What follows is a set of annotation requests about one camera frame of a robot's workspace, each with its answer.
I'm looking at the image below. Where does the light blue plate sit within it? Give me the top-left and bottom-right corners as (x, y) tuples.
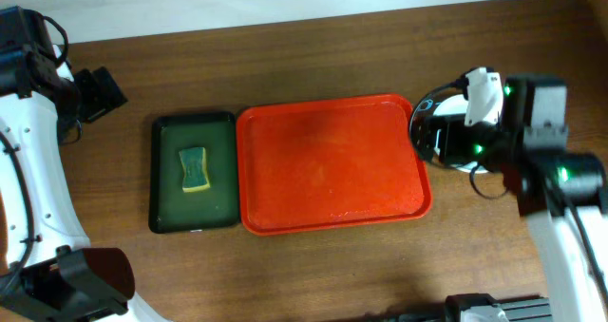
(431, 94), (488, 174)

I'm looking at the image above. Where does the green yellow sponge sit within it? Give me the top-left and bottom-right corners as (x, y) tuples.
(179, 147), (211, 193)

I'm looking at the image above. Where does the red plastic tray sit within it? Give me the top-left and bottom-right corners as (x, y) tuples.
(236, 93), (433, 236)

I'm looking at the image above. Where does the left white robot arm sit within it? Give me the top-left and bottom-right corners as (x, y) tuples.
(1, 6), (159, 322)

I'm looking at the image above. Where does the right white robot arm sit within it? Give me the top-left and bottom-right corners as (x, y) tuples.
(408, 67), (607, 321)

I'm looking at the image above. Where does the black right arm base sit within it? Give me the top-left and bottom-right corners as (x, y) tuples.
(379, 293), (555, 322)

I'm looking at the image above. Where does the dark green tray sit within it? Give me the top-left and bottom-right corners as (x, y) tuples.
(148, 111), (240, 234)

